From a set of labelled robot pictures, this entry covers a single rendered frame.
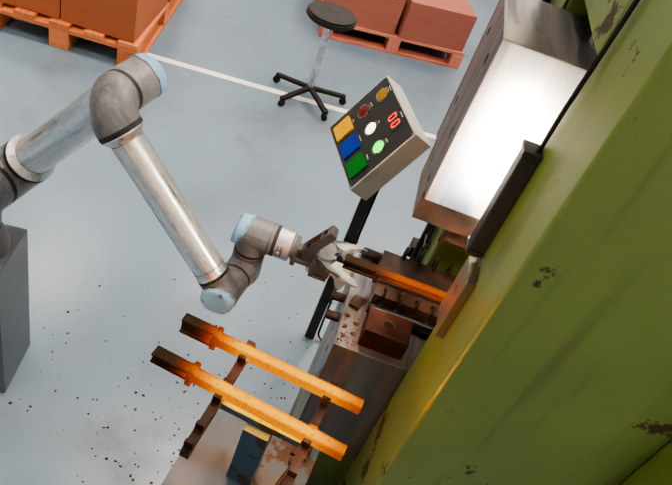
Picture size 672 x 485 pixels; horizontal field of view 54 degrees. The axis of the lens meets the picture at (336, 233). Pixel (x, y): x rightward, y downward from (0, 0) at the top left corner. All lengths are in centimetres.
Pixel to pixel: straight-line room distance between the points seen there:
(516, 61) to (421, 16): 400
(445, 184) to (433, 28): 396
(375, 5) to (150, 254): 289
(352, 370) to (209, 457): 42
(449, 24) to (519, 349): 432
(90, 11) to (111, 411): 247
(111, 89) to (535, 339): 108
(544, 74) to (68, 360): 201
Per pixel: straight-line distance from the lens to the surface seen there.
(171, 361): 149
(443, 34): 543
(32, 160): 208
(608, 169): 103
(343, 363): 177
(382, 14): 527
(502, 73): 134
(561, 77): 135
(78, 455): 251
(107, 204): 331
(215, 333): 155
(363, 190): 214
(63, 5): 433
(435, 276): 193
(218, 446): 172
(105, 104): 165
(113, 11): 421
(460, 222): 159
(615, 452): 150
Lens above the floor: 221
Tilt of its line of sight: 40 degrees down
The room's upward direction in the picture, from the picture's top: 21 degrees clockwise
